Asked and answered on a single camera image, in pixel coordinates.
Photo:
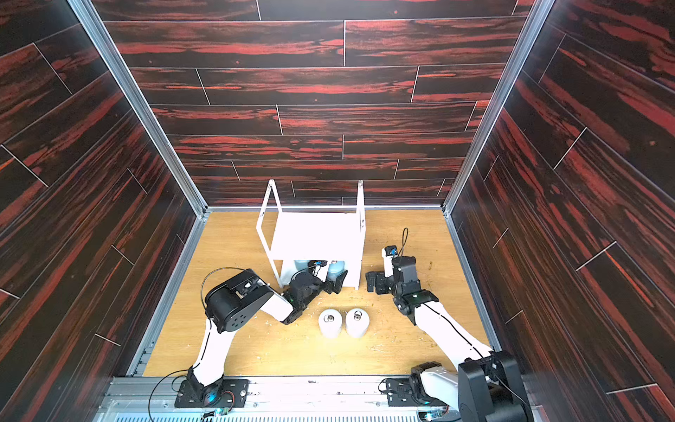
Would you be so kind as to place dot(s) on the aluminium left corner post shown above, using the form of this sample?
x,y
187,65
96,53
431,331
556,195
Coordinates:
x,y
101,39

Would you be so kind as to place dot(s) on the white tea canister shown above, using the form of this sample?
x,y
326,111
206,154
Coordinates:
x,y
330,323
357,323

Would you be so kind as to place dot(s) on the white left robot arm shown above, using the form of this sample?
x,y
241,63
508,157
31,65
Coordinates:
x,y
230,305

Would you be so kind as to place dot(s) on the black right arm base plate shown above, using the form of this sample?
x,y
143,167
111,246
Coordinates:
x,y
399,393

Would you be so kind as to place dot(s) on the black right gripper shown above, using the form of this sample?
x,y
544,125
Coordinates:
x,y
388,282

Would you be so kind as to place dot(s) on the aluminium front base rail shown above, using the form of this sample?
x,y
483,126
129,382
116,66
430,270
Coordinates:
x,y
274,398

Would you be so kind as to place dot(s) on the white two-tier metal shelf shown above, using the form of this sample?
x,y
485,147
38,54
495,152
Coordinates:
x,y
329,236

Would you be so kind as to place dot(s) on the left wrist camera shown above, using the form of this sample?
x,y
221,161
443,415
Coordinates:
x,y
319,269

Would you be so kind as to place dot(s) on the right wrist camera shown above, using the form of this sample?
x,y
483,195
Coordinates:
x,y
388,253

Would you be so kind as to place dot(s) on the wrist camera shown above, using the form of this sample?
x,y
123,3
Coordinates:
x,y
319,269
388,253

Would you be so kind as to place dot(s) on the teal tea canister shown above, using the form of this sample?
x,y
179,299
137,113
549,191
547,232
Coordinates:
x,y
337,268
304,266

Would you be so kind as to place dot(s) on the aluminium right corner post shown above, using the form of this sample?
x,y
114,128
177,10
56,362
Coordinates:
x,y
530,31

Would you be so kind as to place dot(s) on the aluminium corner post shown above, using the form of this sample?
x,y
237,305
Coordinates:
x,y
530,31
101,39

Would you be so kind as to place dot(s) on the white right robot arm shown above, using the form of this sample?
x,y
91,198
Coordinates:
x,y
488,385

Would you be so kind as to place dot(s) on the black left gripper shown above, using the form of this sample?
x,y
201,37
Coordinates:
x,y
329,288

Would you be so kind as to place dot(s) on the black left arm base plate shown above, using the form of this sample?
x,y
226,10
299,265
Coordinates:
x,y
225,394

